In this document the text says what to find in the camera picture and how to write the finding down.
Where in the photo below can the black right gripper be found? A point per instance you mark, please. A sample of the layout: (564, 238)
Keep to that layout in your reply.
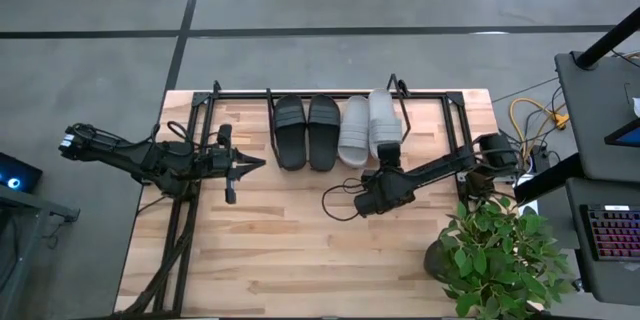
(389, 172)

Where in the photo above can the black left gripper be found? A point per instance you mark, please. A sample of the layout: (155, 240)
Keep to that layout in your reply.
(217, 162)

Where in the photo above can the pale grey foam slide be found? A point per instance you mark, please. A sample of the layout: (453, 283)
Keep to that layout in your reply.
(385, 120)
(354, 132)

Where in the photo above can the wooden shelf with black frame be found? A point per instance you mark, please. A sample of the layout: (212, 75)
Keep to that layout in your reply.
(271, 125)

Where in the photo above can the black rubber slide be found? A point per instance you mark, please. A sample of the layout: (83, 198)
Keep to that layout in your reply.
(324, 132)
(290, 132)

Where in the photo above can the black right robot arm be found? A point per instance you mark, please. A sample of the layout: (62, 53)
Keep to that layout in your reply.
(435, 167)

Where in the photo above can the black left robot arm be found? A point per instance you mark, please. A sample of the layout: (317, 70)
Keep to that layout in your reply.
(125, 157)

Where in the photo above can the potted green plant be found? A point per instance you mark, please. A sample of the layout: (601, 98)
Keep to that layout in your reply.
(500, 260)

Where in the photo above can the black work table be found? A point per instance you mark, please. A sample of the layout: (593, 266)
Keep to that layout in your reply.
(600, 110)

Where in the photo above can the grey side table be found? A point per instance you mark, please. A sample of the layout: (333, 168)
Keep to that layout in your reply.
(30, 210)

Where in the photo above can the black device with blue light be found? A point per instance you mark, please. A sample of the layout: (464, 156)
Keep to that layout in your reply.
(17, 172)

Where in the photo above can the blue-lit monitor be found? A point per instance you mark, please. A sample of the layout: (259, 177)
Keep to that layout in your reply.
(625, 136)

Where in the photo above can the backlit black keyboard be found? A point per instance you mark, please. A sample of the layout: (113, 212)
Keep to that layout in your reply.
(615, 232)

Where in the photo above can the black monitor pole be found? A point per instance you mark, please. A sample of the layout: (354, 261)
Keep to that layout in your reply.
(605, 42)

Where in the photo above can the grey desk with keyboard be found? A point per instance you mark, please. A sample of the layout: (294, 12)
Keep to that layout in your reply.
(600, 280)

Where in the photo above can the white crumpled cloth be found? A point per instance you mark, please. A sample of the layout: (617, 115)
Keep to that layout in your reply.
(636, 106)

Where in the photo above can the black metal rig frame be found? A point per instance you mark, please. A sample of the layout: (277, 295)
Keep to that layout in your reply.
(204, 110)

